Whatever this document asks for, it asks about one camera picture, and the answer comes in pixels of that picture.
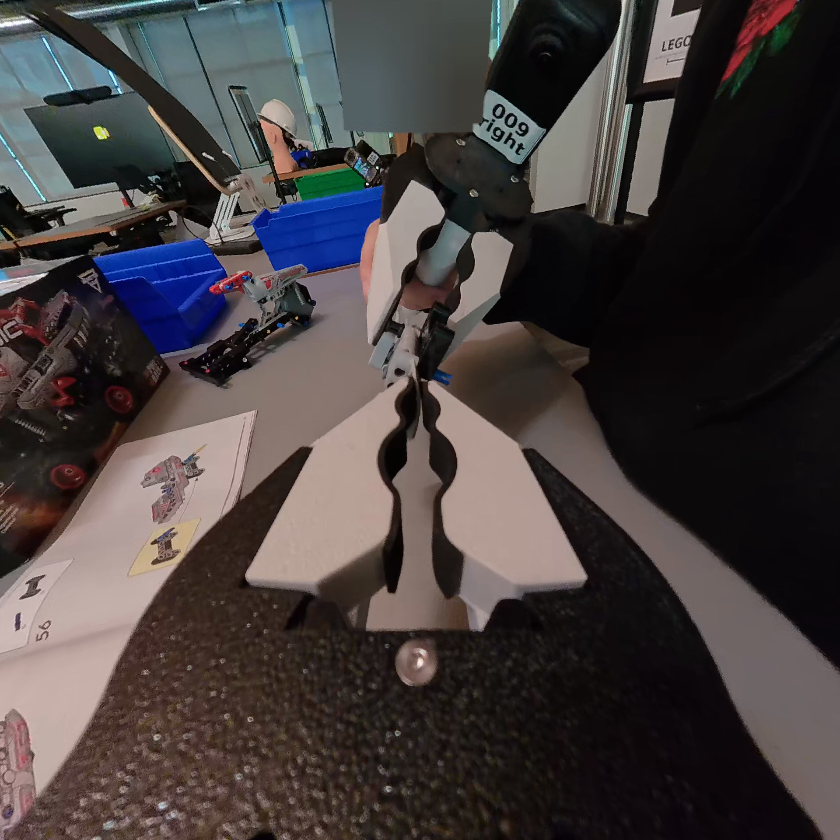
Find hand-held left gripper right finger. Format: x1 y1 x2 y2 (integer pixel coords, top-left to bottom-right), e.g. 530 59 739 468
423 381 588 632

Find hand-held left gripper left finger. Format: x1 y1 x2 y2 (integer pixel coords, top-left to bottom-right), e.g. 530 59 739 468
245 377 421 632

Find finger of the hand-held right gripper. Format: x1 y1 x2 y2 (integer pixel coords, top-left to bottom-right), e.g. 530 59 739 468
445 231 516 358
364 178 450 349

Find small toy brick assembly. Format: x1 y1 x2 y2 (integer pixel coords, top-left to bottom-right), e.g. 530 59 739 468
367 302 456 442

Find person's right forearm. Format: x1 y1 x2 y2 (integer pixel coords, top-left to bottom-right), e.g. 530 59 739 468
486 210 657 349

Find person's right hand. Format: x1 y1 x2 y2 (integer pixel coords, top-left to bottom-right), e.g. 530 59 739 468
359 220 455 315

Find black phone-like device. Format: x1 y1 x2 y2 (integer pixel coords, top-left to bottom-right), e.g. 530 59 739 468
344 146 383 186

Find blue plastic bin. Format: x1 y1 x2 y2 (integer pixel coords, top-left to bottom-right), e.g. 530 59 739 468
94 238 228 355
252 185 385 275

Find green plastic bin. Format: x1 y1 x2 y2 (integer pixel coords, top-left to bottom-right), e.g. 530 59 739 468
295 164 368 201

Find toy brick vehicle chassis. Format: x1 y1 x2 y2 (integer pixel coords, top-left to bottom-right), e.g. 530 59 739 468
178 264 317 387

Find white instruction booklet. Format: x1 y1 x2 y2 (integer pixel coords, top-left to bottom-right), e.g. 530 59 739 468
0 410 258 818

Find person's black printed sweatshirt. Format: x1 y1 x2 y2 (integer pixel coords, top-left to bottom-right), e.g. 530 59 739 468
577 0 840 664

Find brown wooden table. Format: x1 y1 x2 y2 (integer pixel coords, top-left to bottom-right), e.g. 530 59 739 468
0 199 188 260

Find dark toy set box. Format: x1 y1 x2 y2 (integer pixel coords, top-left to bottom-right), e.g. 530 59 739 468
0 255 170 578

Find black video bar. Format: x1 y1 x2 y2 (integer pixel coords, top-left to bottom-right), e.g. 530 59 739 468
45 85 112 107

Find black office chair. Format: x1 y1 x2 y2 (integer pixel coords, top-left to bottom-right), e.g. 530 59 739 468
0 185 76 231

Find aluminium frame post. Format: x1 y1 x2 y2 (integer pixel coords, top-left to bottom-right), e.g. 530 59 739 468
591 0 641 224

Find framed white wall poster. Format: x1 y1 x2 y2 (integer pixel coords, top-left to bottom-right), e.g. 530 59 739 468
626 0 706 102

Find black strap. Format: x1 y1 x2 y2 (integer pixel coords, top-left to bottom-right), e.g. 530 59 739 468
26 0 244 178

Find black wall screen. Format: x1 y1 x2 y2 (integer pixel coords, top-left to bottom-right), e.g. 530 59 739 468
25 92 178 190

